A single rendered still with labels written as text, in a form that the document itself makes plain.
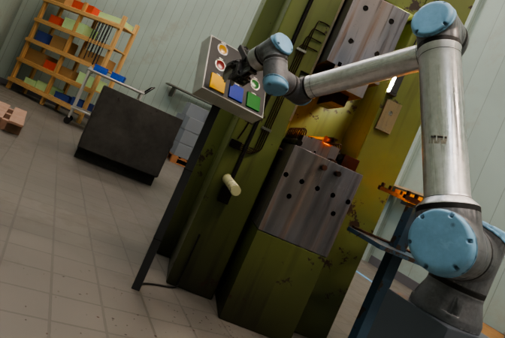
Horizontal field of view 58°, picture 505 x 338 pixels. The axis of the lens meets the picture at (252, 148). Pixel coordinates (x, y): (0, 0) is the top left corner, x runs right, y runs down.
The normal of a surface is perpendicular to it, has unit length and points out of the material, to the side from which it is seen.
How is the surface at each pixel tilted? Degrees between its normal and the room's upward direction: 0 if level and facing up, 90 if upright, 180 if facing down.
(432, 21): 83
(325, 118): 90
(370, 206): 90
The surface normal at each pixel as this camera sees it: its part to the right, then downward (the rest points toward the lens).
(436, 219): -0.63, -0.20
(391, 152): 0.13, 0.05
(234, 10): 0.38, 0.16
